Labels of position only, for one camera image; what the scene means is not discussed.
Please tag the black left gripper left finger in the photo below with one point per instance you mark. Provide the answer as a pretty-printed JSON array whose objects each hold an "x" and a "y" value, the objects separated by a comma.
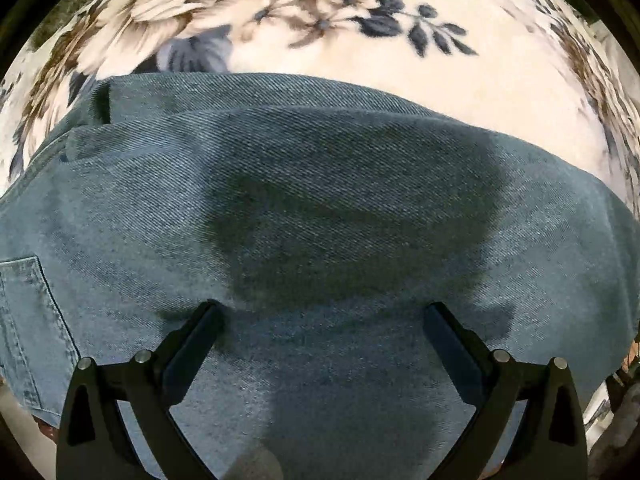
[{"x": 93, "y": 441}]

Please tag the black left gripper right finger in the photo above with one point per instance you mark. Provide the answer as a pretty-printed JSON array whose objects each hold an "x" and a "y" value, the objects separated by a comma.
[{"x": 550, "y": 442}]

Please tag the blue denim pants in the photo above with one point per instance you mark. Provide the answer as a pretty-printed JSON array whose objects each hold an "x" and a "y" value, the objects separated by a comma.
[{"x": 324, "y": 217}]

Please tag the floral bed cover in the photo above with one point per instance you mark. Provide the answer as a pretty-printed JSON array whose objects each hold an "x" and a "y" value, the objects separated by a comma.
[{"x": 535, "y": 69}]

